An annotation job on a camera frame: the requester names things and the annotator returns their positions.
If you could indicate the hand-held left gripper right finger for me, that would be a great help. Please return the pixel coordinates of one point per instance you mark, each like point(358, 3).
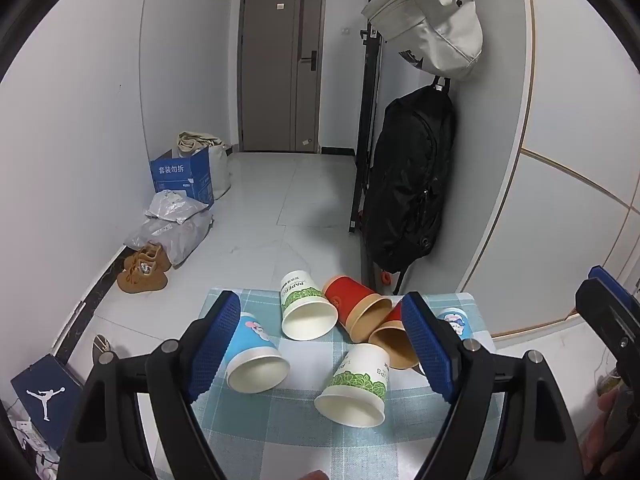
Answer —
point(430, 355)

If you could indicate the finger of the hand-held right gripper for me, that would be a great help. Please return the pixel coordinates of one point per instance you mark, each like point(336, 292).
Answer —
point(607, 275)
point(607, 317)

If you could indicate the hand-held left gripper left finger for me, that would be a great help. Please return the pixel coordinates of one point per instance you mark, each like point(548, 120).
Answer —
point(212, 355)

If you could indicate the red paper cup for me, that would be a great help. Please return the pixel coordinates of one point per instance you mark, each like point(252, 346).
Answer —
point(395, 345)
point(345, 295)

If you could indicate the blue cartoon paper cup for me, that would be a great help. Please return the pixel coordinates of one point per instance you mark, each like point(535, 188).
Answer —
point(456, 322)
point(255, 345)

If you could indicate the white leaf-print paper cup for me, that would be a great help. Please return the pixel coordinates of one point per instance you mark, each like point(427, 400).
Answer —
point(360, 375)
point(300, 295)

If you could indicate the person's right hand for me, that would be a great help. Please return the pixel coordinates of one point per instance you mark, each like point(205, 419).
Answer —
point(597, 430)

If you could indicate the small orange object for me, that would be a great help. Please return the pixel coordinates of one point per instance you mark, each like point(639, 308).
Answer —
point(384, 277)

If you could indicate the brown suede shoe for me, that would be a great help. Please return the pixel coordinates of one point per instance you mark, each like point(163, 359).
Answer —
point(142, 280)
point(155, 255)

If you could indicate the blue checked tablecloth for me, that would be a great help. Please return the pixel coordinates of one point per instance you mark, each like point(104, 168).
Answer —
point(280, 435)

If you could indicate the silver metal floor fixture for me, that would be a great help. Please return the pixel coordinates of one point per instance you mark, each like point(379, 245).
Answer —
point(101, 346)

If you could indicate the grey plastic parcel bag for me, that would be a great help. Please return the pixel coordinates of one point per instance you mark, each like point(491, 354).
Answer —
point(170, 237)
point(175, 207)

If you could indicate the black backpack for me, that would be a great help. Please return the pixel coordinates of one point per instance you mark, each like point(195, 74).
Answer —
point(405, 185)

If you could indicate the dark blue shoe box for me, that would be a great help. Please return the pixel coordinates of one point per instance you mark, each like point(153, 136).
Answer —
point(42, 395)

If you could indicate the white sack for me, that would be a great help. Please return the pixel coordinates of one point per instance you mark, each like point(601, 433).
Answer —
point(220, 175)

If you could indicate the blue cardboard box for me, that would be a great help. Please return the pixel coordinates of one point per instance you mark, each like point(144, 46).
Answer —
point(180, 175)

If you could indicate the white power strip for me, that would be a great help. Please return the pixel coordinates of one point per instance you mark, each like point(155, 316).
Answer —
point(30, 435)

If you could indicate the beige tote bag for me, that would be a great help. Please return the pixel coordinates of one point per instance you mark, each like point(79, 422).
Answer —
point(195, 142)

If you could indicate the black metal rack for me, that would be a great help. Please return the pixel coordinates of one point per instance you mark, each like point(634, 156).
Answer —
point(367, 110)

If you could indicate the grey door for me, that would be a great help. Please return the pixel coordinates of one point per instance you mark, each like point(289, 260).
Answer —
point(270, 85)

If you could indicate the white hanging bag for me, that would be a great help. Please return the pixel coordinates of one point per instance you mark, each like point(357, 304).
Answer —
point(435, 25)

